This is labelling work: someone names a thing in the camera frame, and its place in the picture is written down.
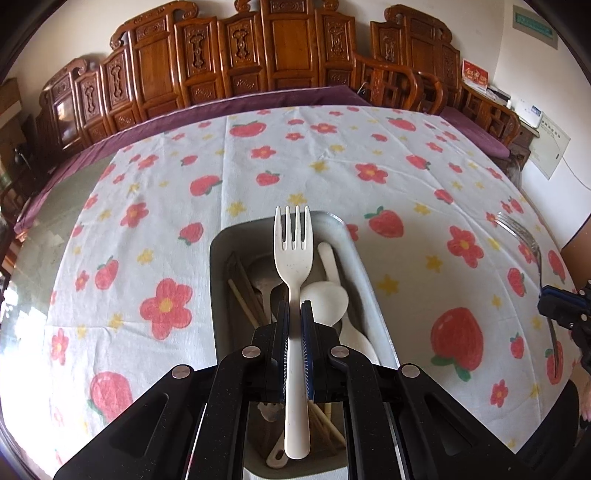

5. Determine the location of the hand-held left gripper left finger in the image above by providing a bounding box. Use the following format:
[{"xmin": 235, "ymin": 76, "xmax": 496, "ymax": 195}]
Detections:
[{"xmin": 53, "ymin": 299, "xmax": 291, "ymax": 480}]

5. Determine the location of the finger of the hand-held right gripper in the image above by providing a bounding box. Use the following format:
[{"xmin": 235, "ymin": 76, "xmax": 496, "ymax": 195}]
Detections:
[
  {"xmin": 537, "ymin": 300, "xmax": 580, "ymax": 329},
  {"xmin": 541, "ymin": 285, "xmax": 591, "ymax": 308}
]

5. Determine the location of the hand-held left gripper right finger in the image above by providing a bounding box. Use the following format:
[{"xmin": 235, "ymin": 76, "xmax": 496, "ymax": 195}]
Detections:
[{"xmin": 300, "ymin": 299, "xmax": 541, "ymax": 480}]

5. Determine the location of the metal fork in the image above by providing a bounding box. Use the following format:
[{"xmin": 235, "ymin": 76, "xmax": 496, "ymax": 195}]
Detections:
[{"xmin": 495, "ymin": 211, "xmax": 565, "ymax": 385}]

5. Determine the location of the large white plastic spoon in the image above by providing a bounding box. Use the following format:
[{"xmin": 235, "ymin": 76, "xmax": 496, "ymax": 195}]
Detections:
[{"xmin": 265, "ymin": 314, "xmax": 382, "ymax": 469}]

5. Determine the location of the small white plastic spoon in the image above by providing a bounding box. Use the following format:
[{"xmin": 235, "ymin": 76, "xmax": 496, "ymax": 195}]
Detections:
[{"xmin": 300, "ymin": 241, "xmax": 350, "ymax": 328}]

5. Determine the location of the brown wooden chopstick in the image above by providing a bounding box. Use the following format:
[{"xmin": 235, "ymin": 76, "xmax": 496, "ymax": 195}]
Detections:
[
  {"xmin": 226, "ymin": 253, "xmax": 267, "ymax": 326},
  {"xmin": 233, "ymin": 254, "xmax": 273, "ymax": 324}
]

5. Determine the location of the large metal spoon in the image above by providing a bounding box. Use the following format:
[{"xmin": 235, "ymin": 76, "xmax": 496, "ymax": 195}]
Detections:
[{"xmin": 247, "ymin": 256, "xmax": 287, "ymax": 333}]

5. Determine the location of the grey metal utensil box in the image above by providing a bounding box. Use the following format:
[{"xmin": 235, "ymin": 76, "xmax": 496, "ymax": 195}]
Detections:
[{"xmin": 209, "ymin": 211, "xmax": 400, "ymax": 480}]

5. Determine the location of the white plastic fork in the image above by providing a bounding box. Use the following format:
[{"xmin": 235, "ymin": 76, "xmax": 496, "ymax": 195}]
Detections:
[{"xmin": 273, "ymin": 204, "xmax": 315, "ymax": 460}]

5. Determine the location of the brown board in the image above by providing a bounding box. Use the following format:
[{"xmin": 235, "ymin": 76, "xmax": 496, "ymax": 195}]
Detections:
[{"xmin": 560, "ymin": 220, "xmax": 591, "ymax": 259}]

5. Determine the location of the pale wooden chopstick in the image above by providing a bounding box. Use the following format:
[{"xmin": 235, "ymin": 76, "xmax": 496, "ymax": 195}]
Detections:
[{"xmin": 228, "ymin": 278, "xmax": 348, "ymax": 452}]

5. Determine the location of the white box device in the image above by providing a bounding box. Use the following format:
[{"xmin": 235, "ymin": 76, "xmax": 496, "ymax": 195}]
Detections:
[{"xmin": 514, "ymin": 98, "xmax": 544, "ymax": 129}]

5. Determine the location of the short purple seat cushion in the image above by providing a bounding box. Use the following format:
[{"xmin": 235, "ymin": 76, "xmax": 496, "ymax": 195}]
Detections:
[{"xmin": 438, "ymin": 105, "xmax": 511, "ymax": 158}]

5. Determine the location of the strawberry flower print tablecloth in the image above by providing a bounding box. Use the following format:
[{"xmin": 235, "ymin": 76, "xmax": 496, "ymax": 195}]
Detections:
[{"xmin": 44, "ymin": 105, "xmax": 580, "ymax": 480}]

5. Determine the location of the red desk calendar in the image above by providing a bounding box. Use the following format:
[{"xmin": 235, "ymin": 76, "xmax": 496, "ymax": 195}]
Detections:
[{"xmin": 462, "ymin": 59, "xmax": 490, "ymax": 90}]

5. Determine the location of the small carved wooden chair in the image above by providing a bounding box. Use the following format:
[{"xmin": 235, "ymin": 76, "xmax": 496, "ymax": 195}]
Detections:
[{"xmin": 34, "ymin": 58, "xmax": 109, "ymax": 153}]

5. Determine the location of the brown cardboard box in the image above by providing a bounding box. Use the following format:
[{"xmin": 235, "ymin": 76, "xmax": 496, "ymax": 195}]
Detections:
[{"xmin": 0, "ymin": 78, "xmax": 23, "ymax": 116}]

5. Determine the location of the white cable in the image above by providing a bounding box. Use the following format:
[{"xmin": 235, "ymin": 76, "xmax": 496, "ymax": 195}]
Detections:
[{"xmin": 556, "ymin": 154, "xmax": 591, "ymax": 195}]

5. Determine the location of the white wall notice sheet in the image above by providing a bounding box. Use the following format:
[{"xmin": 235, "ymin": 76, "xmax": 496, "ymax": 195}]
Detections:
[{"xmin": 527, "ymin": 111, "xmax": 572, "ymax": 181}]

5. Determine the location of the white wall electrical box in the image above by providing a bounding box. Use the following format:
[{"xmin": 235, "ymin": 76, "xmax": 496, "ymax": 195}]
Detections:
[{"xmin": 512, "ymin": 4, "xmax": 557, "ymax": 49}]

